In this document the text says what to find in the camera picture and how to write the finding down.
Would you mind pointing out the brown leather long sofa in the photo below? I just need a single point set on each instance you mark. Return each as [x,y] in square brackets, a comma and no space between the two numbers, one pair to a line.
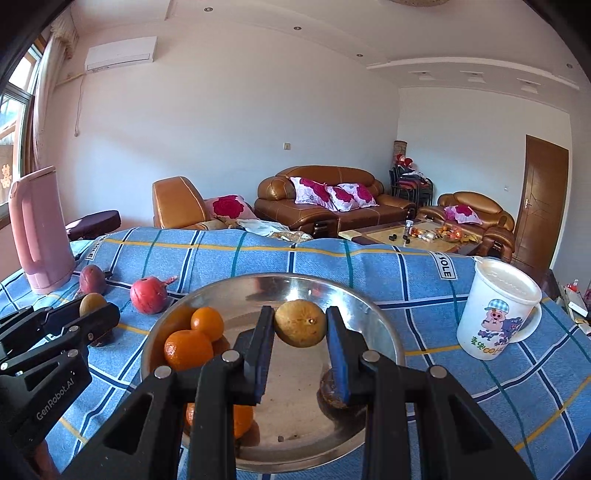
[277,203]

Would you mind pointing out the white cartoon cup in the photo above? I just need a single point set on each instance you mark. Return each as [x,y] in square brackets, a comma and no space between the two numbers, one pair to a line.
[494,295]

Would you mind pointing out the smooth orange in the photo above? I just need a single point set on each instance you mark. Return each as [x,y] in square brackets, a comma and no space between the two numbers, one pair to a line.
[207,323]

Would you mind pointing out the bumpy orange tangerine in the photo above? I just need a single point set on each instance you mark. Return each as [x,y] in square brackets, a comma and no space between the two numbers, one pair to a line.
[188,349]
[242,421]

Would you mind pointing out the dark brown round fruit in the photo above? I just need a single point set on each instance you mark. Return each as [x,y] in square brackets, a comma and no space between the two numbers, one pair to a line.
[328,392]

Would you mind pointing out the stacked dark chairs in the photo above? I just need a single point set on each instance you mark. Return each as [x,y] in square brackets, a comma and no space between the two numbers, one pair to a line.
[411,187]

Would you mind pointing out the brown wooden door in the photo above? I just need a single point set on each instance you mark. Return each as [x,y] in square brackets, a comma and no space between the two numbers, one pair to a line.
[540,207]

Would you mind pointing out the pink electric kettle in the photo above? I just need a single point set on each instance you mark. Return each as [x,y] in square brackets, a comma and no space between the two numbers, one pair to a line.
[39,230]

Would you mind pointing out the stainless steel bowl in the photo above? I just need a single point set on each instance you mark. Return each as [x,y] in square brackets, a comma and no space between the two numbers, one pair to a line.
[295,415]

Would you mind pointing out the window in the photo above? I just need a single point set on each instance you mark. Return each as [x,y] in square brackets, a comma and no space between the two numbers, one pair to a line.
[14,138]

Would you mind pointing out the small white red flower pillow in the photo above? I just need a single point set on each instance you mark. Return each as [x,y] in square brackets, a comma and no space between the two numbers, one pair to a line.
[463,214]

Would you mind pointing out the brown kiwi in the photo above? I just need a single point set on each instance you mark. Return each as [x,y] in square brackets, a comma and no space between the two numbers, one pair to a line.
[92,304]
[299,323]

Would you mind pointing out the purple round radish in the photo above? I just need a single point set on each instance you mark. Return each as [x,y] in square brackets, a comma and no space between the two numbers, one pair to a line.
[92,277]

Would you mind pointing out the white air conditioner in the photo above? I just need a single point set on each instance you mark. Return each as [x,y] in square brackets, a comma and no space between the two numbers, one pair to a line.
[120,54]

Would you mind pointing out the white cloth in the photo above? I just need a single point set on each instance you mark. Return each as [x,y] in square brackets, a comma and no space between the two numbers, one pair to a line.
[263,226]

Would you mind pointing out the brown leather armchair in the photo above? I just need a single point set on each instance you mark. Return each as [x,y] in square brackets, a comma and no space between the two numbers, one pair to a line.
[178,203]

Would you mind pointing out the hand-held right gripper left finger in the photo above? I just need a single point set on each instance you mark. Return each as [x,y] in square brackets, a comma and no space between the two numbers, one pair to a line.
[263,350]

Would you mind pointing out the white pillow with red flowers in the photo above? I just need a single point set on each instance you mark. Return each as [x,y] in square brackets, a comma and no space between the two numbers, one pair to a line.
[314,190]
[353,196]

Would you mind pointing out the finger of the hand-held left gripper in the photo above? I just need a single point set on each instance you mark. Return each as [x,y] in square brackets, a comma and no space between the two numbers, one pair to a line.
[41,323]
[92,327]

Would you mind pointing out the dark padded stool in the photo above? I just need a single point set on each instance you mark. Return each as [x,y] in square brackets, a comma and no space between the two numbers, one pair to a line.
[92,224]

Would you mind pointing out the red round radish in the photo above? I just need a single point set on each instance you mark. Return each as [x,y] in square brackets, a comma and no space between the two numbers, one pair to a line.
[147,295]

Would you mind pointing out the blue plaid blanket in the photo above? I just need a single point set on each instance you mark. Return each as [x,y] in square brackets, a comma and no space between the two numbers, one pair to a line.
[415,300]

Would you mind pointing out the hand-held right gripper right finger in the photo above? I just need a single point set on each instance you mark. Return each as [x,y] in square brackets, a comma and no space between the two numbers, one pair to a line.
[339,355]

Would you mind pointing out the pink curtain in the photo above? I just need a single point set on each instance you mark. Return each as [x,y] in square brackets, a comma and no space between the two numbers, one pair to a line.
[46,115]

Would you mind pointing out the brown leather small sofa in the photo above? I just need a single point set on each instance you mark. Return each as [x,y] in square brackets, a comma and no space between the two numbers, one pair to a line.
[498,230]

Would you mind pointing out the wooden coffee table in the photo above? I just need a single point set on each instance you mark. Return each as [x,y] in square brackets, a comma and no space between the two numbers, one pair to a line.
[378,235]

